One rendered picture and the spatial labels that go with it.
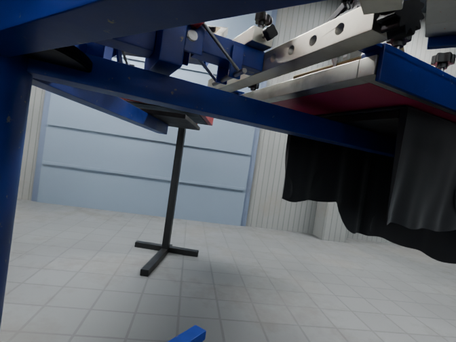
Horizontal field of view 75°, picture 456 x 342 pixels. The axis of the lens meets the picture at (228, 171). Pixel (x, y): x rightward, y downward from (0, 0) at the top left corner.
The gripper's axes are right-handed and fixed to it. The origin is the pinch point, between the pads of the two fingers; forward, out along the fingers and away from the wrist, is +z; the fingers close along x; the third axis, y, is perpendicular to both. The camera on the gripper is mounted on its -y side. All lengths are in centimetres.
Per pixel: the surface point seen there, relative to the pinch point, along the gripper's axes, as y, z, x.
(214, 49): 3.1, 8.7, -41.9
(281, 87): 0.5, 11.8, -20.0
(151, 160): -289, 44, 12
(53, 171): -326, 72, -90
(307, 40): 18.9, 7.1, -28.0
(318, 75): 14.5, 11.3, -20.0
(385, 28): 36.2, 10.4, -27.5
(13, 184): 3, 44, -77
